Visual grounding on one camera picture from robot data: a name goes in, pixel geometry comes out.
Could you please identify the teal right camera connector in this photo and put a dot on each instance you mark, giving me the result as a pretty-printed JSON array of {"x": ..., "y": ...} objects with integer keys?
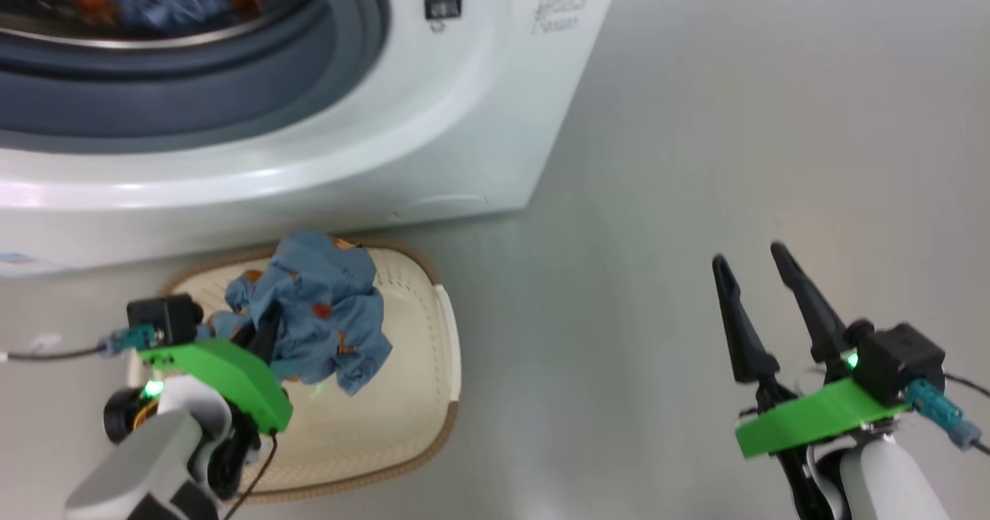
[{"x": 940, "y": 412}]

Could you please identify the white front-load washing machine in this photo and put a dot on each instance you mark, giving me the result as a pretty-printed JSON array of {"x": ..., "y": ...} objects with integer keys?
[{"x": 387, "y": 141}]

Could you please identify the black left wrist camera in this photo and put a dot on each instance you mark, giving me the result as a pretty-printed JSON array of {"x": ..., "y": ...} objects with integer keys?
[{"x": 166, "y": 319}]

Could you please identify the black door latch socket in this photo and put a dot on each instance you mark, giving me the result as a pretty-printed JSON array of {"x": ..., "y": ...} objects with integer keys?
[{"x": 442, "y": 6}]

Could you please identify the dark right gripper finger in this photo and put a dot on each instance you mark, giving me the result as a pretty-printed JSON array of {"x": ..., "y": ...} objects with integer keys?
[
  {"x": 820, "y": 319},
  {"x": 746, "y": 334}
]

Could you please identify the teal camera connector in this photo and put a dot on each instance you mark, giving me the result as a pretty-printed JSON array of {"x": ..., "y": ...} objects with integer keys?
[
  {"x": 131, "y": 340},
  {"x": 940, "y": 412}
]

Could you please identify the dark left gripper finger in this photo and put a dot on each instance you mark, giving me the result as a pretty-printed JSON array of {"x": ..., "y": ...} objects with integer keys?
[{"x": 259, "y": 338}]

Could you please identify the cream perforated laundry basket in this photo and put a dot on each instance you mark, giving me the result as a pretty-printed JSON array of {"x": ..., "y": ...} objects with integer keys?
[{"x": 387, "y": 427}]

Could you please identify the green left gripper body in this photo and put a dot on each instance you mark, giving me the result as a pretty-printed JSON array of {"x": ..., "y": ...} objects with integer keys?
[{"x": 232, "y": 377}]

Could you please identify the small printed text label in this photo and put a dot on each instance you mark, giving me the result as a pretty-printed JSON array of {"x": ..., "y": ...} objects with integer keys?
[{"x": 558, "y": 11}]

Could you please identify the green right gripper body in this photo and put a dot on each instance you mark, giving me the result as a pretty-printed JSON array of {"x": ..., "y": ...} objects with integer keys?
[{"x": 812, "y": 419}]

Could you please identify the teal left camera connector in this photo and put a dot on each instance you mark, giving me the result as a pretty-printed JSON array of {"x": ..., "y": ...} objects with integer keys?
[{"x": 131, "y": 340}]

